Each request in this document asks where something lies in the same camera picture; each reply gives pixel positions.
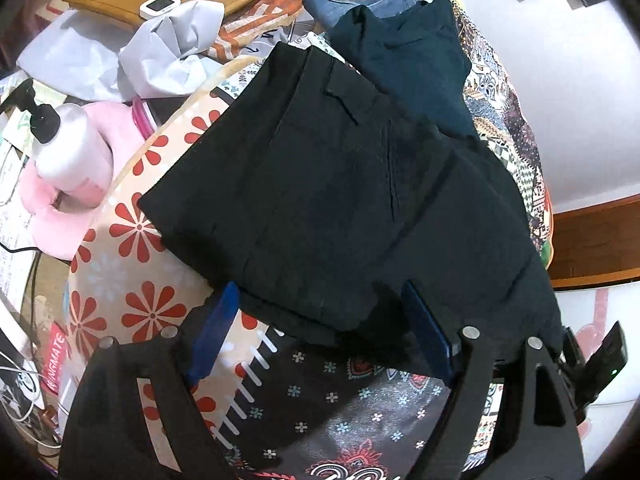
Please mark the red flower printed blanket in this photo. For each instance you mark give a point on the red flower printed blanket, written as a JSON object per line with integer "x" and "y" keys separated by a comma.
{"x": 130, "y": 280}

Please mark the dark teal garment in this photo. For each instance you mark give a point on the dark teal garment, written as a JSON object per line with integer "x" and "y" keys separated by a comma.
{"x": 415, "y": 60}

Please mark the pale grey crumpled cloth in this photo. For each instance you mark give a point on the pale grey crumpled cloth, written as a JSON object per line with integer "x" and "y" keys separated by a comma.
{"x": 160, "y": 52}

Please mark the blue jeans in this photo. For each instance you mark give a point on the blue jeans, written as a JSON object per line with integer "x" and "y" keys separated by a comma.
{"x": 345, "y": 7}

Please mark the white pump bottle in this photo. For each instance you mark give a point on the white pump bottle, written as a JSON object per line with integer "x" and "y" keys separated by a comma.
{"x": 67, "y": 147}

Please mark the small white digital clock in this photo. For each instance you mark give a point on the small white digital clock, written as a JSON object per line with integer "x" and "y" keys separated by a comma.
{"x": 160, "y": 8}

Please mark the wooden bed frame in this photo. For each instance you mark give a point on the wooden bed frame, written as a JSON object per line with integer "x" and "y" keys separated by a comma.
{"x": 595, "y": 245}

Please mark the black pants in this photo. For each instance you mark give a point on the black pants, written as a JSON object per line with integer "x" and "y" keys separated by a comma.
{"x": 325, "y": 200}

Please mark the black printed cloth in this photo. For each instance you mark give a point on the black printed cloth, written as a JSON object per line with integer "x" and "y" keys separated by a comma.
{"x": 350, "y": 410}

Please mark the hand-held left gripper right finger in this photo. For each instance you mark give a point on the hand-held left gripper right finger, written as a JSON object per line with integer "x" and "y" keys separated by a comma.
{"x": 429, "y": 330}

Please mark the red box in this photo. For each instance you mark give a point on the red box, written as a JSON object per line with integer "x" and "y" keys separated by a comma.
{"x": 55, "y": 360}

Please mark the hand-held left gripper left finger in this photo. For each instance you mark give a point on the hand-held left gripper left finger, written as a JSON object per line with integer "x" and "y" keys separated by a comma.
{"x": 216, "y": 327}

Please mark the pink plush cushion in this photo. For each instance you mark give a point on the pink plush cushion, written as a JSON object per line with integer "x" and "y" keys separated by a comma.
{"x": 70, "y": 210}

